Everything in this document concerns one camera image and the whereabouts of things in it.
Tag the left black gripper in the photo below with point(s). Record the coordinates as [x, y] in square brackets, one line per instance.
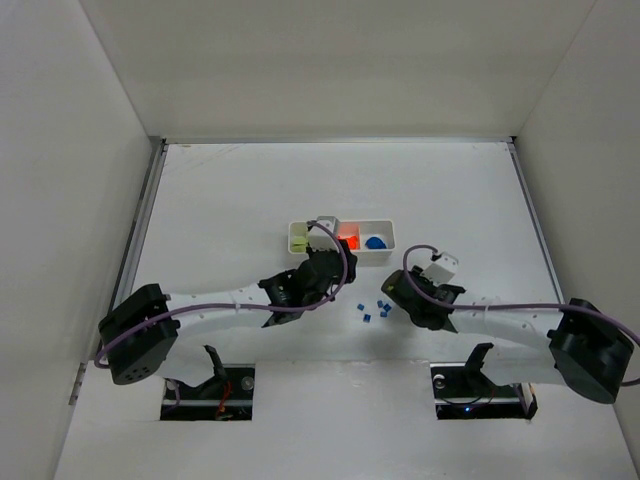
[345, 257]

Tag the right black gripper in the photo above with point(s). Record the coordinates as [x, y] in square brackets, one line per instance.
[395, 286]

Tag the green lego brick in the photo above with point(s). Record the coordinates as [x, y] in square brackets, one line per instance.
[299, 244]

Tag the orange round lego piece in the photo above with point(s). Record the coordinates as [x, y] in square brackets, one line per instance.
[352, 241]

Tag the blue half-round lego piece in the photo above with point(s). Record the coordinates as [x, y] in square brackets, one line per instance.
[375, 243]

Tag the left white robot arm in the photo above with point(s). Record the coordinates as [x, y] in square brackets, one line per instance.
[146, 334]

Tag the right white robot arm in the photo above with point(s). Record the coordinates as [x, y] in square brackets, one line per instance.
[572, 345]

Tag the white three-compartment tray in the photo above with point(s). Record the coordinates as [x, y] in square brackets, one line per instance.
[364, 229]

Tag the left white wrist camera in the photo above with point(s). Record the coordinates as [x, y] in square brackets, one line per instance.
[322, 232]

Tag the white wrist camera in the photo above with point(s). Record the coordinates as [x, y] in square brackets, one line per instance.
[322, 232]
[442, 269]

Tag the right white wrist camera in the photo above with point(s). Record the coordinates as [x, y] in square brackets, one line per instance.
[442, 269]

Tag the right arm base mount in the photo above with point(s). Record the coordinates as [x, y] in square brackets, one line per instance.
[462, 392]

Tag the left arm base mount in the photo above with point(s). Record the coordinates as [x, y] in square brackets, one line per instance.
[226, 395]

